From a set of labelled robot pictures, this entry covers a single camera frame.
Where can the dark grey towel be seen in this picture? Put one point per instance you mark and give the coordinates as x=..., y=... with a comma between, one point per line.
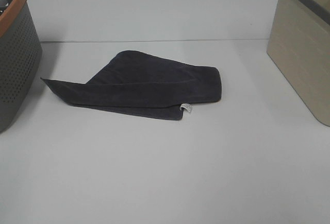
x=139, y=84

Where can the beige basket with grey rim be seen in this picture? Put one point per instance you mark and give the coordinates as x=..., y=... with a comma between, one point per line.
x=299, y=47

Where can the grey basket with orange rim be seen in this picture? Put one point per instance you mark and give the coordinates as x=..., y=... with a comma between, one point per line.
x=21, y=54

